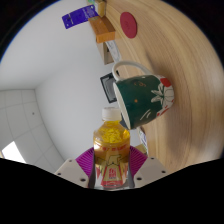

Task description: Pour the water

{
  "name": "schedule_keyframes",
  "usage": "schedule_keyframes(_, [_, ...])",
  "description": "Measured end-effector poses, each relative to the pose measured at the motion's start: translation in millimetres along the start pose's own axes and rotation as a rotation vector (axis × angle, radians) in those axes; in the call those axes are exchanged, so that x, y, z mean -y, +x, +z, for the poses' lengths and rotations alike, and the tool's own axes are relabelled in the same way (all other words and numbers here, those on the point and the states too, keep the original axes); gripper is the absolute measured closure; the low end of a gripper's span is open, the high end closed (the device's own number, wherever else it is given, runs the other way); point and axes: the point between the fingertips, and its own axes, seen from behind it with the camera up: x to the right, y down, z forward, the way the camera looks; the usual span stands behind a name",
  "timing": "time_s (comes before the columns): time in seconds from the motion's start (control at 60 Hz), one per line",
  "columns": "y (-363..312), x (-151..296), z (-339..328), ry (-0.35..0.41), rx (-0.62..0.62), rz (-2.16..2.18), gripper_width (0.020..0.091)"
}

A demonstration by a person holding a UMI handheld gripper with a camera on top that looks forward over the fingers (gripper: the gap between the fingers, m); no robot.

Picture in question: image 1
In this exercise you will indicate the rectangular ceiling light panel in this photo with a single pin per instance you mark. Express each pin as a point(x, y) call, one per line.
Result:
point(12, 152)

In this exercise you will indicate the orange-brown wooden box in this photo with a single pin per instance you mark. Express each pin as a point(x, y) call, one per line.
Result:
point(102, 29)

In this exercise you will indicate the green floral ceramic mug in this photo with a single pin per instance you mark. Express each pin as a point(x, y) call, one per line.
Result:
point(143, 100)

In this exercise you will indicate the white printed leaflet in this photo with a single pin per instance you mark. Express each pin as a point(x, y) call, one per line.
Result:
point(143, 140)

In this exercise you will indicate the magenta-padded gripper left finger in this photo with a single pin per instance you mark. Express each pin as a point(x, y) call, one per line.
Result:
point(81, 165)

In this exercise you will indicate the purple standing pouch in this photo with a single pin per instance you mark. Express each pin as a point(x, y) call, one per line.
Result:
point(80, 16)

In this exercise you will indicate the flat round red coaster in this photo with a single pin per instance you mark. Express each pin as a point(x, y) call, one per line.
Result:
point(128, 25)

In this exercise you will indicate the yellow tea drink bottle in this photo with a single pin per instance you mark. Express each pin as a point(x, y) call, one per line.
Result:
point(111, 150)

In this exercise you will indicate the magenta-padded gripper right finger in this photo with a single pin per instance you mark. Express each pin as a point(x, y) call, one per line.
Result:
point(143, 166)

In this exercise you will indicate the small tan labelled box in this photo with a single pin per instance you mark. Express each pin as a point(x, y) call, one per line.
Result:
point(100, 8)

